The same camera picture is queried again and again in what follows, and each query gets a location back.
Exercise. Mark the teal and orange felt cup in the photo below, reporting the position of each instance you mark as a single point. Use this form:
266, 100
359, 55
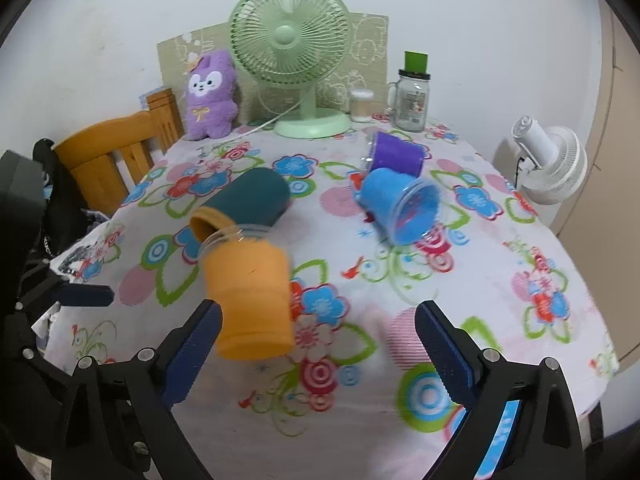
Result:
259, 196

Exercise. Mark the glass mason jar mug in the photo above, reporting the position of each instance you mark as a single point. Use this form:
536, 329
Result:
407, 100

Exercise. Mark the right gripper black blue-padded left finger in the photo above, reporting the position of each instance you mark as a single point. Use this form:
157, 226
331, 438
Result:
122, 411

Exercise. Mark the cotton swab container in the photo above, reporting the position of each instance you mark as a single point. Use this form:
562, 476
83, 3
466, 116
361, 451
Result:
360, 104

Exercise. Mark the purple felt plastic cup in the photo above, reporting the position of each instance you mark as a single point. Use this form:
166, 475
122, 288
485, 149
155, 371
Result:
387, 151

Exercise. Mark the blue felt plastic cup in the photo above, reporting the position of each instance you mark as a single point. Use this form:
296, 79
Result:
404, 207

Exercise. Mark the floral tablecloth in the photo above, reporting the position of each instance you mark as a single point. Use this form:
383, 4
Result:
356, 398

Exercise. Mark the purple plush toy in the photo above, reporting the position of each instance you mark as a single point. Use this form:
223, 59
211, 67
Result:
210, 106

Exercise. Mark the white clip fan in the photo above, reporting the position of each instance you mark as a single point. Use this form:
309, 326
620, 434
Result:
557, 161

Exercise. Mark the green card behind jar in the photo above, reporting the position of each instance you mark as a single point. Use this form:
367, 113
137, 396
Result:
416, 62

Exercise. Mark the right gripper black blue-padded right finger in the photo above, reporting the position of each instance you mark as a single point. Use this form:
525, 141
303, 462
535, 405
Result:
543, 441

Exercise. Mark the wooden chair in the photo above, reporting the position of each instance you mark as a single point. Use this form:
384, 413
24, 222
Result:
91, 154

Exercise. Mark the beige patterned board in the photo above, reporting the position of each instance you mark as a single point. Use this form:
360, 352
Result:
364, 66

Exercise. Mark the green desk fan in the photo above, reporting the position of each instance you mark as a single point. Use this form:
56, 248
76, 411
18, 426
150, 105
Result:
293, 45

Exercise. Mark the orange felt plastic cup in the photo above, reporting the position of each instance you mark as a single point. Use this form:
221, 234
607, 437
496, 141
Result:
247, 272

